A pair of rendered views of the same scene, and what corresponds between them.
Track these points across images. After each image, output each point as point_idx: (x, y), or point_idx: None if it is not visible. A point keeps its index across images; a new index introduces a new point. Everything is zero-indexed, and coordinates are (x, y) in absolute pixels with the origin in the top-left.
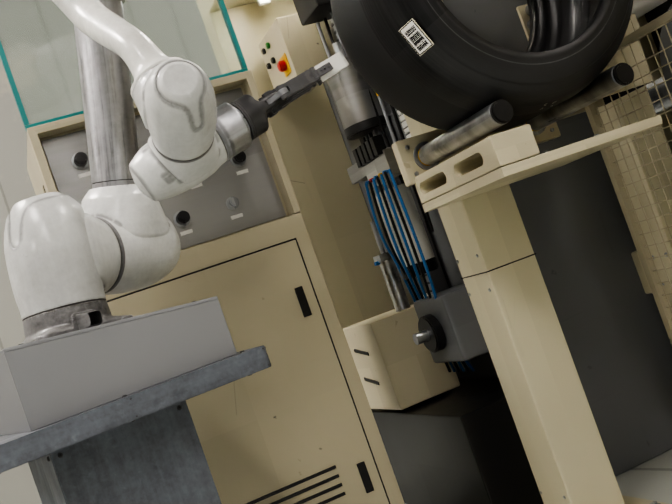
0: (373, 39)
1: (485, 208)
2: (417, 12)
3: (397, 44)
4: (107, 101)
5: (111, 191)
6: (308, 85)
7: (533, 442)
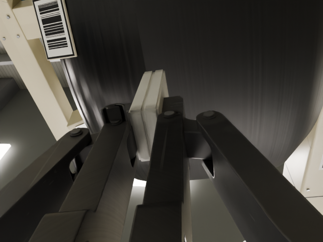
0: (161, 66)
1: None
2: (60, 59)
3: (93, 35)
4: None
5: None
6: (41, 164)
7: None
